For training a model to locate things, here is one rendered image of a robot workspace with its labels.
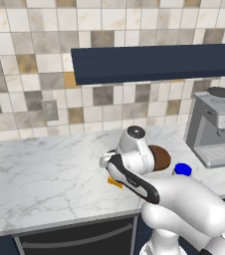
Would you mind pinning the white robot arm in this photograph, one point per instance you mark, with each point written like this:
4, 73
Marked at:
180, 202

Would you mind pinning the orange cheese wedge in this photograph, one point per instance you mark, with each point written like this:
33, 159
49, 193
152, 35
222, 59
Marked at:
113, 182

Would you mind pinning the round brown cutting board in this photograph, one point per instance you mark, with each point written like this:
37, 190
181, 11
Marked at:
161, 158

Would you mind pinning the blue-lidded condiment jar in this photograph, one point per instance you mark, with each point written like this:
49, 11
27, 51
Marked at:
182, 169

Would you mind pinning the grey coffee machine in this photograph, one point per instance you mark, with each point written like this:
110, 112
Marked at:
217, 129

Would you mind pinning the black dishwasher door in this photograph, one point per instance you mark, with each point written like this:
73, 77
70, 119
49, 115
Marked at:
78, 237

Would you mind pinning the grey wall outlet plate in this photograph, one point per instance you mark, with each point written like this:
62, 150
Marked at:
49, 110

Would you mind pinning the dark blue wall shelf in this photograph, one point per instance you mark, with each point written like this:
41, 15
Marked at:
157, 63

